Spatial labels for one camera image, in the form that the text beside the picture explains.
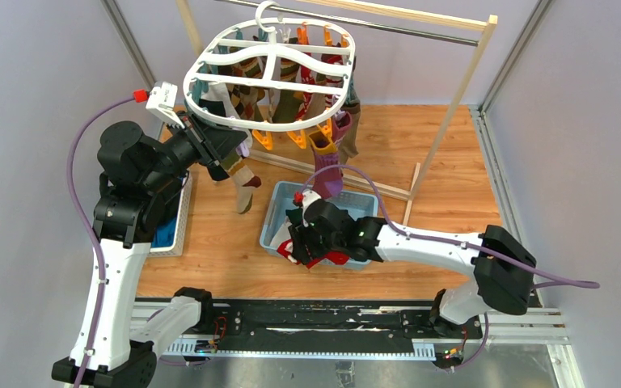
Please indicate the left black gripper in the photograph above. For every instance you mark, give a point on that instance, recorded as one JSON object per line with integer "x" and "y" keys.
{"x": 216, "y": 144}

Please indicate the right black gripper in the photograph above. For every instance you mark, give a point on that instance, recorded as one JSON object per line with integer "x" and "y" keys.
{"x": 300, "y": 235}

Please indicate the lilac clothes peg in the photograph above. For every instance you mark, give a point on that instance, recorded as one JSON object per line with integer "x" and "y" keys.
{"x": 244, "y": 149}

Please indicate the beige striped ribbed sock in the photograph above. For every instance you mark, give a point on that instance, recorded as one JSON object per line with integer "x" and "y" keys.
{"x": 245, "y": 181}

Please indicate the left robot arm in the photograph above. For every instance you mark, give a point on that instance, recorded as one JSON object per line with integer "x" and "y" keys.
{"x": 141, "y": 182}

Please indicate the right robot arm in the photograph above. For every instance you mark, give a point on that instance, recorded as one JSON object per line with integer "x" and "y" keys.
{"x": 498, "y": 266}

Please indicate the white oval clip hanger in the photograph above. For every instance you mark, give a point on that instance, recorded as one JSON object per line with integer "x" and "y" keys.
{"x": 276, "y": 39}

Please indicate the orange clothes peg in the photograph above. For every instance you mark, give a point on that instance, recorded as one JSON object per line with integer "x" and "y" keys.
{"x": 264, "y": 138}

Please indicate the purple mustard hanging sock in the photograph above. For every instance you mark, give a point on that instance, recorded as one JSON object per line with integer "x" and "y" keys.
{"x": 328, "y": 181}

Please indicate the argyle brown hanging sock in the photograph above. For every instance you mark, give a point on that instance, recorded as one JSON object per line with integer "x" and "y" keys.
{"x": 245, "y": 98}

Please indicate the light blue plastic basket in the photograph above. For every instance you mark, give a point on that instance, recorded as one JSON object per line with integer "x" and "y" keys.
{"x": 363, "y": 207}

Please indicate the white hanging sock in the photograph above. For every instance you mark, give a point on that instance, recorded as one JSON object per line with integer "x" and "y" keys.
{"x": 215, "y": 98}

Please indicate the olive tan hanging sock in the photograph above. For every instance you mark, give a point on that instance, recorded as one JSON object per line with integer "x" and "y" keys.
{"x": 347, "y": 147}

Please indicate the blue cloth in basket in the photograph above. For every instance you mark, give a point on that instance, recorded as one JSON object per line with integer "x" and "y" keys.
{"x": 165, "y": 234}

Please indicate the white plastic basket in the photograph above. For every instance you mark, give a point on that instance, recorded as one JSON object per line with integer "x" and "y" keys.
{"x": 181, "y": 212}

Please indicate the metal rack rod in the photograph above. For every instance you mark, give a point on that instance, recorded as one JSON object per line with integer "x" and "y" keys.
{"x": 378, "y": 26}

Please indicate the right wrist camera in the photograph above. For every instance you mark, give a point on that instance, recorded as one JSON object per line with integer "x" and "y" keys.
{"x": 304, "y": 200}

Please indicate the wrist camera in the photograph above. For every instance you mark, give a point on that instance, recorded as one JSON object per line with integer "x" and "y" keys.
{"x": 161, "y": 103}
{"x": 304, "y": 200}

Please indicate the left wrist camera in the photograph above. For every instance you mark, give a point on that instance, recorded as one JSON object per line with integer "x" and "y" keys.
{"x": 161, "y": 103}

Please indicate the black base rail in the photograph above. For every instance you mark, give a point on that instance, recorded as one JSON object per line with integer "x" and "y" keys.
{"x": 335, "y": 326}

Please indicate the wooden clothes rack frame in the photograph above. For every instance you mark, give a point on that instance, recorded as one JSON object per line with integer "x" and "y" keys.
{"x": 486, "y": 30}

